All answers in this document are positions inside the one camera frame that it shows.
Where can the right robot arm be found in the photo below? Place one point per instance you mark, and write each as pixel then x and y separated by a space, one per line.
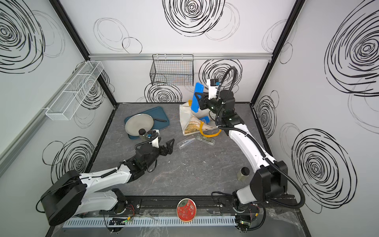
pixel 270 178

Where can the white slotted cable duct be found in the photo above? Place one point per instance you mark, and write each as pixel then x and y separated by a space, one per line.
pixel 198 221

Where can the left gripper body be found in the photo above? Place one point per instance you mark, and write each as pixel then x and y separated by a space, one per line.
pixel 156 153

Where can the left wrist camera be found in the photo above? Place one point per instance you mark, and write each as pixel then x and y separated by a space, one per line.
pixel 153 136

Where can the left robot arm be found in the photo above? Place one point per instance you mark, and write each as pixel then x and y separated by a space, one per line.
pixel 77 193

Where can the small jar black lid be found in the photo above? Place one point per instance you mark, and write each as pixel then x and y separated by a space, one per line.
pixel 143 134

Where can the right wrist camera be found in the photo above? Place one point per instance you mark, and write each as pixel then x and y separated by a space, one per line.
pixel 213 88

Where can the clear case white compass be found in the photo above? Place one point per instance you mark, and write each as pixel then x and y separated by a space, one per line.
pixel 184 143

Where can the aluminium wall rail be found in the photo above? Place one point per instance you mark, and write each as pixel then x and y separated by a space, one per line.
pixel 181 56

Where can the teal tray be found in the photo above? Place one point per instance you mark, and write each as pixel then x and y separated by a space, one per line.
pixel 156 112

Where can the white wire shelf basket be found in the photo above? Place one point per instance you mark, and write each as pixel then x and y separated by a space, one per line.
pixel 75 91

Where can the grey round plate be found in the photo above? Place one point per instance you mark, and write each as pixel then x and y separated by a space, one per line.
pixel 137 122

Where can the canvas tote bag yellow handles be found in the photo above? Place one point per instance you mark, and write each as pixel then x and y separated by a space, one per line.
pixel 190 123

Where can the blue compass case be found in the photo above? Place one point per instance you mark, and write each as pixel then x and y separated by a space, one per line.
pixel 205 119
pixel 197 99

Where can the black wire basket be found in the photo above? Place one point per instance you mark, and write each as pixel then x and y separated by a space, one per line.
pixel 178 73

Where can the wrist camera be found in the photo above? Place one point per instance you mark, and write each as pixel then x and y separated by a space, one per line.
pixel 153 136
pixel 213 88

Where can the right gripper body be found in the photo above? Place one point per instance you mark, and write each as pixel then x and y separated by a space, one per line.
pixel 212 106

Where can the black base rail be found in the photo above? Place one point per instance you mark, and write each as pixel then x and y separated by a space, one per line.
pixel 177 203

